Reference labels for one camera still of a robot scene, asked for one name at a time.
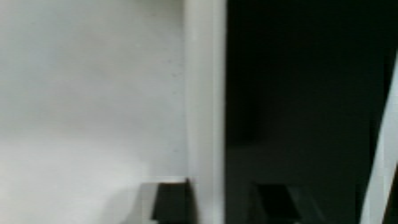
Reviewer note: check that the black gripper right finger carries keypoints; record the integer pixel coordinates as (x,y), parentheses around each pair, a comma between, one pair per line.
(281,205)

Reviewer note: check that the white L-shaped fence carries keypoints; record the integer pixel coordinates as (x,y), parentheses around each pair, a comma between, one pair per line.
(384,168)

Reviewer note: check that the white square tabletop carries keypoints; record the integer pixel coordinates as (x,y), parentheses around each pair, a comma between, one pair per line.
(112,72)

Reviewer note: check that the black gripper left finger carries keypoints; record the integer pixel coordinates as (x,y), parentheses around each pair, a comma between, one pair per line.
(167,202)

